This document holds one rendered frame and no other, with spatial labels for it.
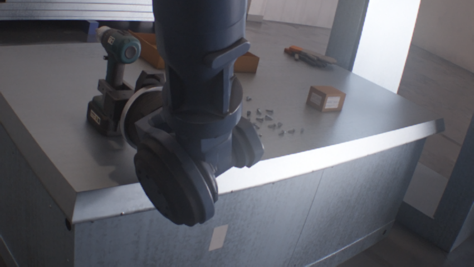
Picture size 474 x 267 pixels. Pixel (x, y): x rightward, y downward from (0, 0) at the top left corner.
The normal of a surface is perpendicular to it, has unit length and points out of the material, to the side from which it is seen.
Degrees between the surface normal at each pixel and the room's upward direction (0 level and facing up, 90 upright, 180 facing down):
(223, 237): 90
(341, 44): 90
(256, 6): 90
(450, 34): 90
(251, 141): 64
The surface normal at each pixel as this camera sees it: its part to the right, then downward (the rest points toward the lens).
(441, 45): -0.74, 0.04
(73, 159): 0.23, -0.92
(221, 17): 0.44, 0.67
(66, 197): -0.56, -0.29
